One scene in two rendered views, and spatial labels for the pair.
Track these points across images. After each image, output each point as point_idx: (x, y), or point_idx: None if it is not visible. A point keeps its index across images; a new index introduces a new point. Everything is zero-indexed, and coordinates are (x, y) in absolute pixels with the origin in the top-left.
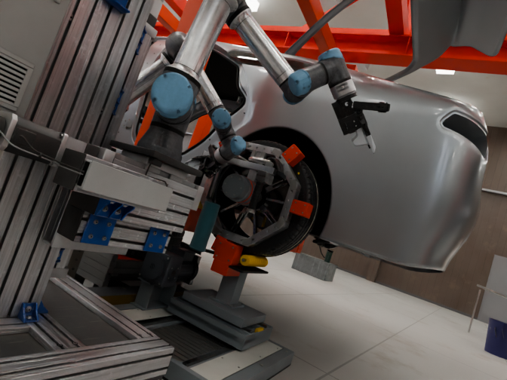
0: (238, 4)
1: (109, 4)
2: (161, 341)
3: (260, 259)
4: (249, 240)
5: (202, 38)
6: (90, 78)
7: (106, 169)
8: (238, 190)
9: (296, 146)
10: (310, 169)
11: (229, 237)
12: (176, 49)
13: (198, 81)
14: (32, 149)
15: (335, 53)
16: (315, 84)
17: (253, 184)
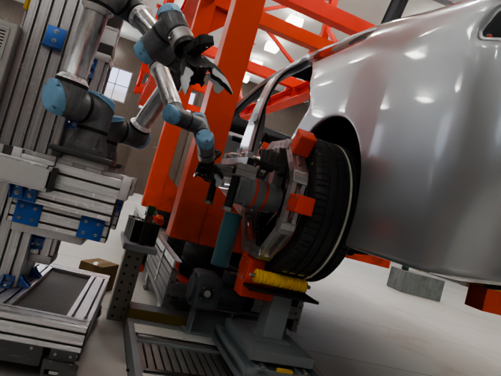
0: (104, 7)
1: (49, 48)
2: (85, 322)
3: (286, 279)
4: (258, 251)
5: (74, 45)
6: (40, 104)
7: None
8: (236, 192)
9: (300, 130)
10: (355, 160)
11: (249, 251)
12: (148, 66)
13: (71, 80)
14: None
15: (162, 9)
16: (149, 45)
17: (263, 185)
